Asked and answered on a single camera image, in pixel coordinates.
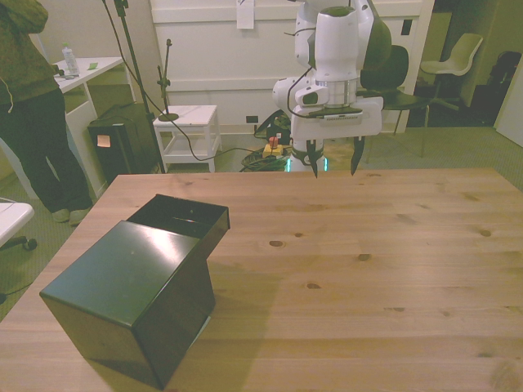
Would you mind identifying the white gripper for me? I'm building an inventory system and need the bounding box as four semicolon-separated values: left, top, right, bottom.
291;96;384;179

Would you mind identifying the black metal drawer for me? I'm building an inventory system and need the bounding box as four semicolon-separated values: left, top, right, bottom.
126;194;230;262

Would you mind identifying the black metal drawer cabinet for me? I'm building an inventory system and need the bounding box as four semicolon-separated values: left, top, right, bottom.
39;220;217;391

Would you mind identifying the yellow red emergency stop button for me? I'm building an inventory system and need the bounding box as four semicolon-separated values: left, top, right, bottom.
262;136;285;158

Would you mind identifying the black control box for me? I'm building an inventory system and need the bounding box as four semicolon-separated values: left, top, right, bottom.
254;109;293;145

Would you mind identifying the black shell chair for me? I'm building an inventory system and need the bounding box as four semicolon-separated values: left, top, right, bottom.
358;44;432;158

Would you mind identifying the white side table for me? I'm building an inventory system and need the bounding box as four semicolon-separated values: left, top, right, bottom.
152;104;223;174

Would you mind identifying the white shell chair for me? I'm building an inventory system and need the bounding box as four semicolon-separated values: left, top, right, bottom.
419;33;485;112

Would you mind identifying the short black microphone stand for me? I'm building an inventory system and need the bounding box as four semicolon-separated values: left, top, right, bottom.
156;38;181;123

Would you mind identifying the tall black tripod stand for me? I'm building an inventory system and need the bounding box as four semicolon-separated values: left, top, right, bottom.
113;0;168;175

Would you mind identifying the clear plastic bottle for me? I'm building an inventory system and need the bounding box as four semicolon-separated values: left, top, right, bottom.
60;42;80;78

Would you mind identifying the person in dark clothes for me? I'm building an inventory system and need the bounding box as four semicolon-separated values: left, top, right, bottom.
0;0;94;228

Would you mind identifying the white office chair with casters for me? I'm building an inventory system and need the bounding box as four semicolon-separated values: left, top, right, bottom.
0;198;38;252

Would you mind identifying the silver wrist camera bar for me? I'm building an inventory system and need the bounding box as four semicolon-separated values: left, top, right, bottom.
308;106;364;124

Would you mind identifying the floor cable bundle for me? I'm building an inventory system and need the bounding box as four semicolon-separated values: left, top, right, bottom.
239;146;292;173

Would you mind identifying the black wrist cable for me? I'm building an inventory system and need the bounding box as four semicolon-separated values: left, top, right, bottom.
286;24;319;120

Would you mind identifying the white paper sheet on wall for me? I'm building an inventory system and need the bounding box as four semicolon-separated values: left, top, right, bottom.
236;0;256;30

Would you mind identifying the long black hanging cable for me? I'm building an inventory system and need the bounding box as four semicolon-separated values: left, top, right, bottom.
101;0;270;163

